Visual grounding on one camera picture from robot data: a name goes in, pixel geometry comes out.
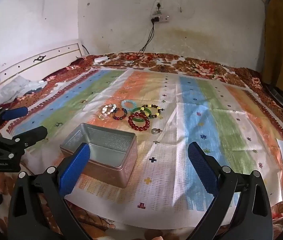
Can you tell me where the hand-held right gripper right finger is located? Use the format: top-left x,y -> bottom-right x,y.
188,141 -> 274,240

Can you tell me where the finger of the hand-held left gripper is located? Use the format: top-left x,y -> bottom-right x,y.
0,126 -> 48,159
0,107 -> 29,132

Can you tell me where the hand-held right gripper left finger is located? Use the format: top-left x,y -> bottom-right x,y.
8,142 -> 92,240

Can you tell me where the yellow and brown bead bracelet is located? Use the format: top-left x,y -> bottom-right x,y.
140,104 -> 162,119

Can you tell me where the black cable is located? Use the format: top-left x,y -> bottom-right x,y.
91,21 -> 157,68

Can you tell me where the silver metal tin box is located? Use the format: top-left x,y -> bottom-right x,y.
60,123 -> 137,188

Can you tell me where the white pearl bracelet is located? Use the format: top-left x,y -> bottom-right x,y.
98,104 -> 117,120

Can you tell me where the red bead bracelet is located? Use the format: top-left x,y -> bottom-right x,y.
128,112 -> 150,130

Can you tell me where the dark purple bead bracelet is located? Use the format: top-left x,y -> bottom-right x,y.
112,107 -> 128,120

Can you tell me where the grey crumpled cloth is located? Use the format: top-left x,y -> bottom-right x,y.
0,76 -> 48,103

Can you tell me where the brown hanging jacket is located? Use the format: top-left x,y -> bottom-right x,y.
261,0 -> 283,97

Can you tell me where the green jade bangle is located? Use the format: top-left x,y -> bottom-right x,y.
131,107 -> 150,123

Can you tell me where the wall socket with plug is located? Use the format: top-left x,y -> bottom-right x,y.
154,0 -> 164,15

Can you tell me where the white bed headboard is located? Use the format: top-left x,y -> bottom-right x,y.
0,42 -> 83,90

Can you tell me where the striped colourful mat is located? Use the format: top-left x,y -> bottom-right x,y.
0,66 -> 283,210

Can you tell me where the light blue bead bracelet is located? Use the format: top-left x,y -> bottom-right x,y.
121,99 -> 138,111

